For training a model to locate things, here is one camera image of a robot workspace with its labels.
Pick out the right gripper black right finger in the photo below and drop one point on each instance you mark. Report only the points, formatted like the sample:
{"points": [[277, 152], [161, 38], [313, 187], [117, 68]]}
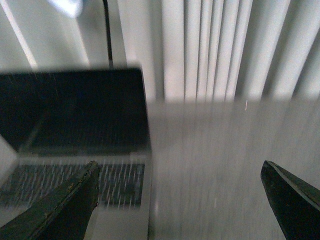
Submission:
{"points": [[294, 202]]}

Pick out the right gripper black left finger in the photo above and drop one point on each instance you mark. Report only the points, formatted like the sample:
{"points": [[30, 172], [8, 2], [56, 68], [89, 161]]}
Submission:
{"points": [[60, 210]]}

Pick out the grey laptop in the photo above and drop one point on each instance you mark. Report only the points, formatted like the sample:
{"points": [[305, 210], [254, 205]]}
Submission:
{"points": [[57, 122]]}

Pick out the white curtain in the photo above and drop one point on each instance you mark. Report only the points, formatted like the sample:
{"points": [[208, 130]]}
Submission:
{"points": [[189, 50]]}

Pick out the blue desk lamp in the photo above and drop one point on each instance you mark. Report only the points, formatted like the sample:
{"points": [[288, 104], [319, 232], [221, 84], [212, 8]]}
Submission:
{"points": [[108, 33]]}

